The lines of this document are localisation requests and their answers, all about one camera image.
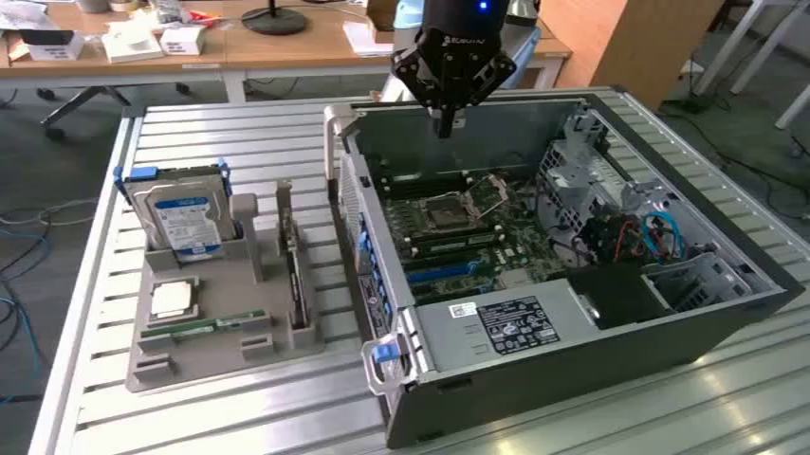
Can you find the silver CPU chip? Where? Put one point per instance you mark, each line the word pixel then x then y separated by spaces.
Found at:
pixel 174 299

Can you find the blue case latch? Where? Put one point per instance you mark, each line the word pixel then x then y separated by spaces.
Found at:
pixel 385 354

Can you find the tape roll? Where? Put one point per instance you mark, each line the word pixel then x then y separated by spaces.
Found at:
pixel 122 5

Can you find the red packet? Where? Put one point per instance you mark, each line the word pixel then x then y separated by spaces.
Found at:
pixel 206 16

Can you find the white metal table frame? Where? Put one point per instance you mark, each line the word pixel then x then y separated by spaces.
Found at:
pixel 721 47

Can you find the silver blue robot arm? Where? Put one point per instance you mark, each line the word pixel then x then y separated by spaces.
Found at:
pixel 406 28

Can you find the black graphics card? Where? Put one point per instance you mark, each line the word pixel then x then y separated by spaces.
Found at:
pixel 297 275

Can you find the grey power supply unit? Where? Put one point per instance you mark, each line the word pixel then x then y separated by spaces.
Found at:
pixel 444 332

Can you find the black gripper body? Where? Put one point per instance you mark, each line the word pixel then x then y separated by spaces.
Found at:
pixel 462 28

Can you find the wooden cabinet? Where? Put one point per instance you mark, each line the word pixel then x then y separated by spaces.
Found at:
pixel 633 47

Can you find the white packaging tray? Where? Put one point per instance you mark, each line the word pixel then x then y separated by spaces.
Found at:
pixel 133 49

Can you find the grey parts rack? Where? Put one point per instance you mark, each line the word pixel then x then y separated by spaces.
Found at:
pixel 229 351

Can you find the green motherboard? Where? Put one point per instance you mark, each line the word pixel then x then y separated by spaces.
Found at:
pixel 520 246

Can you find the wooden desk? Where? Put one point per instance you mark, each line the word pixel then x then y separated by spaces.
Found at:
pixel 253 47

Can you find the metal socket cover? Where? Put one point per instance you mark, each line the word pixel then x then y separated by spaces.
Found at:
pixel 493 178

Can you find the white box with black lid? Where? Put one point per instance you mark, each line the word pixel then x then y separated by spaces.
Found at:
pixel 57 49

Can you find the metal disk bay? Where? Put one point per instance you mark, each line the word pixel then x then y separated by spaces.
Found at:
pixel 696 284
pixel 570 189

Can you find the black chair base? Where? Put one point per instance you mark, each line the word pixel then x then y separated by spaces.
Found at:
pixel 86 102

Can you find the long expansion slot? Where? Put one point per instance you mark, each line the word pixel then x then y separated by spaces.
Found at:
pixel 444 271

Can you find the white floor box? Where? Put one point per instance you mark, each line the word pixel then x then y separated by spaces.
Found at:
pixel 690 80

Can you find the black intrusion switch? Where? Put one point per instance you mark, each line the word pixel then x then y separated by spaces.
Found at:
pixel 365 181

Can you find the white labelled box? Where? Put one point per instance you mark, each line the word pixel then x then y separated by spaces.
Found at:
pixel 183 42

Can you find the printed paper sheet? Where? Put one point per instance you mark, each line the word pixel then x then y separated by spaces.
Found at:
pixel 26 18

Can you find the black open PC case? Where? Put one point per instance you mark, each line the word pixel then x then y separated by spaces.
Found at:
pixel 570 379

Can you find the hard disk in blue carrier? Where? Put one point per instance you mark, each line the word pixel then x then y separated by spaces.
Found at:
pixel 181 213

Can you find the grey printed packet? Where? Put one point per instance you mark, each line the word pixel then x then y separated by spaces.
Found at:
pixel 170 10

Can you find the black lamp base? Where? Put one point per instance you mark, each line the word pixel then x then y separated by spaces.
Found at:
pixel 275 23

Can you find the grey cup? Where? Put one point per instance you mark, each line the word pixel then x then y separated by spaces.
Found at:
pixel 93 5

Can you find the bare green RAM stick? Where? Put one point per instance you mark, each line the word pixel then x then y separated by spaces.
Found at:
pixel 203 324

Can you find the flat cardboard box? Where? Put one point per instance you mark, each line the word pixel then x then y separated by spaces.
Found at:
pixel 13 49

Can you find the brown cardboard box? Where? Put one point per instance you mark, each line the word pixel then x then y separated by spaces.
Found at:
pixel 382 14

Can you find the white booklet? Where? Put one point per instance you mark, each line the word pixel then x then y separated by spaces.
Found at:
pixel 363 40

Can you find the silver chipset heat sink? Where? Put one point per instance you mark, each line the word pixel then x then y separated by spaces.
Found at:
pixel 514 279

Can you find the CPU socket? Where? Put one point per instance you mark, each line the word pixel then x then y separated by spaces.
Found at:
pixel 446 213

